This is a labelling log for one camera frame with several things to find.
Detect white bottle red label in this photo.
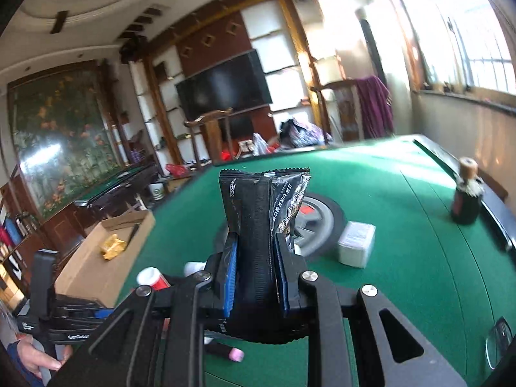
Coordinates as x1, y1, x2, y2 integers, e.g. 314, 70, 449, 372
136, 267, 169, 292

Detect black television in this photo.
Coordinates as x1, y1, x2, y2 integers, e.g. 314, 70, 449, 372
174, 49, 274, 121

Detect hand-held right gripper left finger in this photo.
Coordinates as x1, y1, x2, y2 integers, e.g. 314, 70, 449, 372
48, 232, 243, 387

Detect black marker pink cap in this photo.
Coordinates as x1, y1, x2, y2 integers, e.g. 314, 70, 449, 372
205, 342, 245, 362

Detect wooden chair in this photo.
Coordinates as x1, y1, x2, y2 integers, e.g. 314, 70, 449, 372
183, 108, 235, 167

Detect cardboard box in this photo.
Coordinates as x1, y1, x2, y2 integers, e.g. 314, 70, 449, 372
54, 210, 156, 310

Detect dark bottle with cork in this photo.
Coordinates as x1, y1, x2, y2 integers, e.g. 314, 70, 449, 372
451, 157, 483, 225

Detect eyeglasses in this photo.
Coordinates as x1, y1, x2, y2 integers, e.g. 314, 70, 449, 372
485, 318, 514, 372

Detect wooden chair carved back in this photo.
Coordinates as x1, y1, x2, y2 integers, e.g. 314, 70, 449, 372
310, 78, 365, 143

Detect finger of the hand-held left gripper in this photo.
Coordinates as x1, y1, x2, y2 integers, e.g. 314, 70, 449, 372
94, 305, 124, 322

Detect yellow packet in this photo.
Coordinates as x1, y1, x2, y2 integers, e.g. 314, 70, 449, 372
100, 234, 127, 261

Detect small white box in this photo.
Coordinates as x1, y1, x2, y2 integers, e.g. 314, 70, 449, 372
336, 221, 376, 269

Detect round table control panel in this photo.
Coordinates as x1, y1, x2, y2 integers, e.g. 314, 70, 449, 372
213, 193, 346, 259

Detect flower wall mural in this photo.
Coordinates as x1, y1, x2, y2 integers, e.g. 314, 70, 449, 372
7, 68, 124, 220

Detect small green mahjong table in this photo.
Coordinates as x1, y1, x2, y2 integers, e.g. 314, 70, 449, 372
72, 163, 161, 211

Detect person's left hand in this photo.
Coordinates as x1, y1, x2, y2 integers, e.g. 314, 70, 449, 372
18, 332, 74, 382

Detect wooden wall shelf unit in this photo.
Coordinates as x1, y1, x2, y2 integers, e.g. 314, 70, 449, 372
129, 0, 325, 170

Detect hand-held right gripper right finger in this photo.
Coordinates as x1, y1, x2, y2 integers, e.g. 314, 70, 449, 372
275, 233, 468, 387

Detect patterned plastic bag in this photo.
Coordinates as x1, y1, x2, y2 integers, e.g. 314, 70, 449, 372
278, 117, 333, 148

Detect black pen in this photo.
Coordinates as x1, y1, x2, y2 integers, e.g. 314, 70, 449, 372
126, 222, 142, 247

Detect window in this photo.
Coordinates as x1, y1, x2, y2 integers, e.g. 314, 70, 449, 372
377, 0, 516, 93

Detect black snack packet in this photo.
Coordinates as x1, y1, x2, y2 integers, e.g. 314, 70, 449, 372
219, 167, 312, 343

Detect purple cloth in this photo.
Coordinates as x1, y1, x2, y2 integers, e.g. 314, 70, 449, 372
355, 75, 395, 140

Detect white plastic bag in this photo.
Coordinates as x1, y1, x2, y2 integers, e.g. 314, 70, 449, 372
251, 132, 270, 156

